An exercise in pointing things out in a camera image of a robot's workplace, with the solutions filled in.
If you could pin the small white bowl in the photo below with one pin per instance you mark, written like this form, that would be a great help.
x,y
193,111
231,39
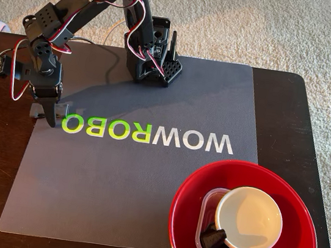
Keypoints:
x,y
247,219

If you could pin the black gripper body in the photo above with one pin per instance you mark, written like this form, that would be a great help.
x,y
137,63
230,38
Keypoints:
x,y
47,92

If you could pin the clear plastic container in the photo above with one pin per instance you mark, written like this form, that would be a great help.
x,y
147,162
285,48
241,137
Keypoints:
x,y
208,204

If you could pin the black plastic block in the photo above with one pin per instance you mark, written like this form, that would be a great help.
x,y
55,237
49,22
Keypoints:
x,y
212,238

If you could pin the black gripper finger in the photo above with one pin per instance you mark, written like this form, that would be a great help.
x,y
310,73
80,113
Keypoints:
x,y
51,111

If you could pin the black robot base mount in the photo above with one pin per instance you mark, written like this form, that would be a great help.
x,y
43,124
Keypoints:
x,y
152,66

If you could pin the grey WOWROBO mat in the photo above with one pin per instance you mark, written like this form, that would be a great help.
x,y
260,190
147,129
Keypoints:
x,y
113,184

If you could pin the red bowl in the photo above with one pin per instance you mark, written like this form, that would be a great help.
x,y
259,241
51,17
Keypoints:
x,y
297,241

